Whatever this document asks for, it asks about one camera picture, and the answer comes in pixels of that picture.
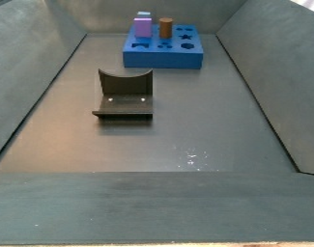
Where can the blue shape sorting board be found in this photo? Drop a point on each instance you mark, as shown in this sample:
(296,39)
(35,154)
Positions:
(154,53)

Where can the black curved holder stand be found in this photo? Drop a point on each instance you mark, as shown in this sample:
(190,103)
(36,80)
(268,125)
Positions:
(126,95)

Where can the purple rectangular block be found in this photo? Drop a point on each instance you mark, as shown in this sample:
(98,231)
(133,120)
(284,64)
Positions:
(142,27)

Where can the brown cylinder peg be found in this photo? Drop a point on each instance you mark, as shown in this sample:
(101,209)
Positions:
(165,23)

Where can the light blue block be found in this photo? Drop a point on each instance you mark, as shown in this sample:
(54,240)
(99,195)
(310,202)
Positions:
(143,14)

